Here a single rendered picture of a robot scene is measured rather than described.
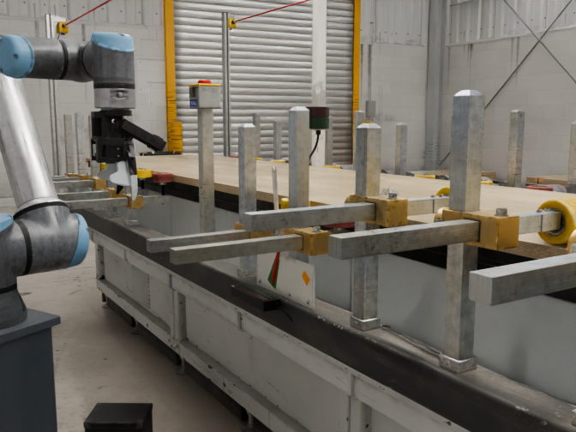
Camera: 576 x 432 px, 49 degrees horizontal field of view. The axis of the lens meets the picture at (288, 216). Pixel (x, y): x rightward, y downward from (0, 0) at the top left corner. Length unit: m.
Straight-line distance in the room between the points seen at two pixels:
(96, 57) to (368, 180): 0.65
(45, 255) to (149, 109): 7.66
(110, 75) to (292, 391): 1.15
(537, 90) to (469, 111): 9.32
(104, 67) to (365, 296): 0.74
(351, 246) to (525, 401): 0.37
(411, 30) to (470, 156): 10.69
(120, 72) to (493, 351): 0.97
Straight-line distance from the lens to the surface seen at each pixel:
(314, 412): 2.00
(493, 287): 0.66
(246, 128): 1.64
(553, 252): 1.18
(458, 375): 1.11
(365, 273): 1.26
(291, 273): 1.47
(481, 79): 11.15
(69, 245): 1.80
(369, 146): 1.22
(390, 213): 1.17
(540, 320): 1.26
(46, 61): 1.51
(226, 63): 4.22
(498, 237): 1.00
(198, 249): 1.29
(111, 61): 1.45
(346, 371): 1.41
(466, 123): 1.04
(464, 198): 1.04
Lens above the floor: 1.11
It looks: 9 degrees down
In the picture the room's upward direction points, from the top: straight up
